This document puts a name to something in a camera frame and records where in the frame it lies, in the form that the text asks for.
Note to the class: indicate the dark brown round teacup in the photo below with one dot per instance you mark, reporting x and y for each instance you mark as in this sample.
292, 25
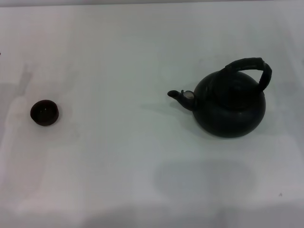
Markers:
45, 113

